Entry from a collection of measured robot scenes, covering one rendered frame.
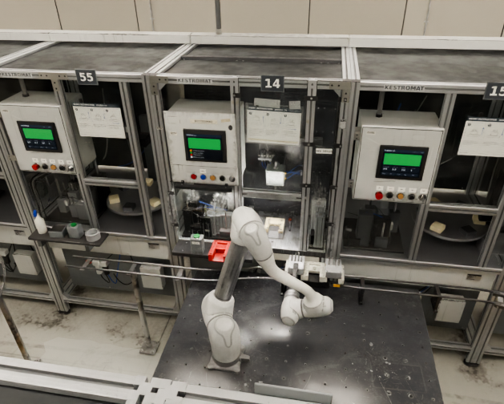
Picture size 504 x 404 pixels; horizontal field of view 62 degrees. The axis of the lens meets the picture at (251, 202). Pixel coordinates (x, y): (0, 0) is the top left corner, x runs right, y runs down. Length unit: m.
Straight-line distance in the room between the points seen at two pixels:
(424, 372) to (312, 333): 0.62
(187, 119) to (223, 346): 1.26
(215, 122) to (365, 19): 3.73
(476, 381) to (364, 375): 1.25
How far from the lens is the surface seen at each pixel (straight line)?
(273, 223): 2.93
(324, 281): 2.69
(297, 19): 5.86
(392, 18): 5.89
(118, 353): 3.55
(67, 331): 3.85
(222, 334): 2.28
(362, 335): 2.67
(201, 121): 2.45
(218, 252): 2.78
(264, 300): 2.79
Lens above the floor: 2.67
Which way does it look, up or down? 32 degrees down
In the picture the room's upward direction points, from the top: 1 degrees counter-clockwise
